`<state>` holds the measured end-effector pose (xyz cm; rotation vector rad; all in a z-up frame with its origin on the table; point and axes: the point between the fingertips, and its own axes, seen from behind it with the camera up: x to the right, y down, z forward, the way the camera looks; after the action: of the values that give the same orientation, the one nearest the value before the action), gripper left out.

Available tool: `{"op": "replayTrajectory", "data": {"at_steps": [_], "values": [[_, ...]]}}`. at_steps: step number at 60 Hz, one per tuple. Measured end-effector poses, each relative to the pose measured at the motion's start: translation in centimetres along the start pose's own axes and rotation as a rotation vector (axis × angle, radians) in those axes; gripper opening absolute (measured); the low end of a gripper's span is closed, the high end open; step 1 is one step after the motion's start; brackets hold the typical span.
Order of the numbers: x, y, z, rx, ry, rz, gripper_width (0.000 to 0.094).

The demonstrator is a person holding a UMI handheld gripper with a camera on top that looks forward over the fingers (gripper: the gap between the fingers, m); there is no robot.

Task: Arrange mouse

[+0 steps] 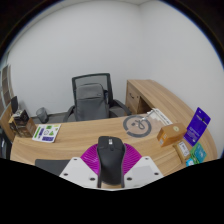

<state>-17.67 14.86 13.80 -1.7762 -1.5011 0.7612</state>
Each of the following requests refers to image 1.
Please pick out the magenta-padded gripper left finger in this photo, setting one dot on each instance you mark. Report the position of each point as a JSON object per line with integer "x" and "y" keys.
{"x": 83, "y": 168}

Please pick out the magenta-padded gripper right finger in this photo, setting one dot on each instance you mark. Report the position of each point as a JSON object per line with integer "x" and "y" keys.
{"x": 138, "y": 166}

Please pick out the dark grey computer mouse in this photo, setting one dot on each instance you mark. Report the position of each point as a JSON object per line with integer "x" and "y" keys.
{"x": 111, "y": 160}

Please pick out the dark grey mouse pad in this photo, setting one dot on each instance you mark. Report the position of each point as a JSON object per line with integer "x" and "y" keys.
{"x": 50, "y": 165}

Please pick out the orange-brown cardboard box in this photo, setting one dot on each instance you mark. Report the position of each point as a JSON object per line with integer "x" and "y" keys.
{"x": 170, "y": 135}

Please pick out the small brown labelled box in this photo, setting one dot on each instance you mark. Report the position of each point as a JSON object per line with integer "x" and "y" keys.
{"x": 182, "y": 150}

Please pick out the white sticker sheet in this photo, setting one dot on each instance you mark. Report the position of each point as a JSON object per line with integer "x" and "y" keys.
{"x": 46, "y": 133}

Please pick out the blue packet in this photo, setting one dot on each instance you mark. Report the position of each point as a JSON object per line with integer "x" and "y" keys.
{"x": 190, "y": 162}

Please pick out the teal packet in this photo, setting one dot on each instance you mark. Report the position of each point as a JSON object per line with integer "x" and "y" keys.
{"x": 199, "y": 153}

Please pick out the grey waste bin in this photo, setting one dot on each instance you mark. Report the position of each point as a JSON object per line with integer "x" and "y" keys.
{"x": 42, "y": 115}

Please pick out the brown cardboard carton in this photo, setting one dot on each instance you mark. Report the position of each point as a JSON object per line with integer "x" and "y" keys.
{"x": 29, "y": 128}

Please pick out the grey backpack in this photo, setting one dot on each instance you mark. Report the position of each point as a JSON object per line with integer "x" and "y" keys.
{"x": 91, "y": 101}

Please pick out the wooden side desk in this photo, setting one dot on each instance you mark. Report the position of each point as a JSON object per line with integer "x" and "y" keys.
{"x": 133, "y": 96}

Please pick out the purple card package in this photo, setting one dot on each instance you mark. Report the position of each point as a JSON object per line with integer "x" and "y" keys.
{"x": 196, "y": 126}

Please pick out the dark printed box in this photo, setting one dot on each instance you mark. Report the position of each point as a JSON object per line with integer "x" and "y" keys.
{"x": 14, "y": 128}

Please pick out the wide black box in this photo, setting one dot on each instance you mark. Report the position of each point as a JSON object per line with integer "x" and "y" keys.
{"x": 21, "y": 116}

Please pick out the black padded chair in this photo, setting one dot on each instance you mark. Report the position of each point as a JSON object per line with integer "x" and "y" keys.
{"x": 4, "y": 145}

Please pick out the black mesh office chair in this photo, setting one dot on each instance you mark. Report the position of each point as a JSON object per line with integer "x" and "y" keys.
{"x": 90, "y": 76}

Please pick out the wooden shelf unit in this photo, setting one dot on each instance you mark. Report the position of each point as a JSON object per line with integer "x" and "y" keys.
{"x": 6, "y": 86}

